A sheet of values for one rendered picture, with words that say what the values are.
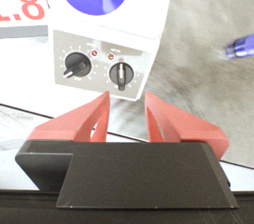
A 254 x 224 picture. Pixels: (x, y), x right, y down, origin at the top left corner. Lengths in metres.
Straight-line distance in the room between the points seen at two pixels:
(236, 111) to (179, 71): 0.14
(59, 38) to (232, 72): 0.30
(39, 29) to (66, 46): 0.08
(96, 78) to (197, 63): 0.18
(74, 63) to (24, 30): 0.11
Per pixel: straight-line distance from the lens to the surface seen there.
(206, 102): 0.30
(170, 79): 0.26
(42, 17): 0.26
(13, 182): 0.33
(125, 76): 0.19
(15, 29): 0.28
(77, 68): 0.18
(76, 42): 0.19
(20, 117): 0.28
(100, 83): 0.20
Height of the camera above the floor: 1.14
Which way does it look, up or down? 80 degrees down
